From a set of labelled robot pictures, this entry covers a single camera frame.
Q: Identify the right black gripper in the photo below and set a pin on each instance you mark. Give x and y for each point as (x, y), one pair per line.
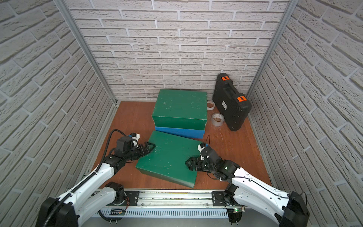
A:
(192, 160)

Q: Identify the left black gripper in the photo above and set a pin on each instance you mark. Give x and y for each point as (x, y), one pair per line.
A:
(140, 149)

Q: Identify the green shoebox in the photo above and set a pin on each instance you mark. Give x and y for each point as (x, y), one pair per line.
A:
(183, 109)
(167, 160)

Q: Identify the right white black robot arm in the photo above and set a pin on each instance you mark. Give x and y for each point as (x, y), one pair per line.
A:
(285, 209)

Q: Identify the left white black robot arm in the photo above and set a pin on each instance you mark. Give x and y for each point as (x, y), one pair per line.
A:
(74, 207)

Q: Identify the blue shoebox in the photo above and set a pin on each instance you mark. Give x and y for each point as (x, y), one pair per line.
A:
(187, 133)

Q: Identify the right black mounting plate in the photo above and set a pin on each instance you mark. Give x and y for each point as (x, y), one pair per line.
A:
(221, 198)

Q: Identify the black mounting plate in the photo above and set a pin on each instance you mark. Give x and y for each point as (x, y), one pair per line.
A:
(131, 197)
(221, 198)

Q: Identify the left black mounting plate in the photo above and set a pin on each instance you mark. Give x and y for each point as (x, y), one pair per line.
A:
(131, 197)

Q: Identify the near clear tape roll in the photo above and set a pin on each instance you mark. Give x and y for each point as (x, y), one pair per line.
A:
(217, 119)

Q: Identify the far tape roll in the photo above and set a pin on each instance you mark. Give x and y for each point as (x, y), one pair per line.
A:
(210, 105)

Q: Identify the black tool case orange latches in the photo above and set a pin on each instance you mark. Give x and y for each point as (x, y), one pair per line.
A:
(231, 103)

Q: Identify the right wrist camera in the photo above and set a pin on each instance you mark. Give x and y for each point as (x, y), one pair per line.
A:
(208, 154)

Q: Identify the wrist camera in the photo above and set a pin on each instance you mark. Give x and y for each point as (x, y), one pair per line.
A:
(208, 154)
(126, 143)

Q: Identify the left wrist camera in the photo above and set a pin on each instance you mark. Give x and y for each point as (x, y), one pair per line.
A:
(126, 143)

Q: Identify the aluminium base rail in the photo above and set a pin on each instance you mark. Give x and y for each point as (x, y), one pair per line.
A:
(169, 204)

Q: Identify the left aluminium corner post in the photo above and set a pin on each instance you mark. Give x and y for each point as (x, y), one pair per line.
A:
(69, 19)

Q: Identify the aluminium corner post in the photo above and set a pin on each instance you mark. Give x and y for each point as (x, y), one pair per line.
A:
(69, 19)
(273, 43)

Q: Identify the right aluminium corner post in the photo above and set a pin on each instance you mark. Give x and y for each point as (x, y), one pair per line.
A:
(273, 43)

